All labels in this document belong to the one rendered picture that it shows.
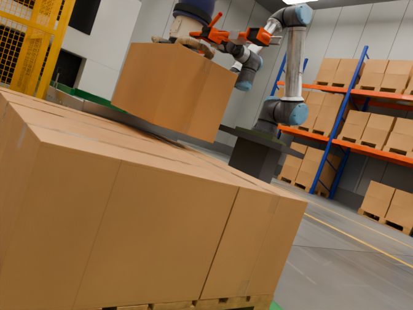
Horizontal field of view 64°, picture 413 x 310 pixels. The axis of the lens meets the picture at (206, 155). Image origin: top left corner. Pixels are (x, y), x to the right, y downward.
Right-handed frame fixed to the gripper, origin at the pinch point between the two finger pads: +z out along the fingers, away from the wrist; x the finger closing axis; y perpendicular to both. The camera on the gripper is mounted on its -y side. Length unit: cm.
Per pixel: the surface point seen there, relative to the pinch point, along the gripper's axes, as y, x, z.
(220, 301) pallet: -71, -102, 8
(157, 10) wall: 931, 278, -372
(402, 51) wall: 333, 353, -843
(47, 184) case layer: -72, -70, 76
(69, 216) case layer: -72, -76, 69
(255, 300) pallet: -73, -102, -9
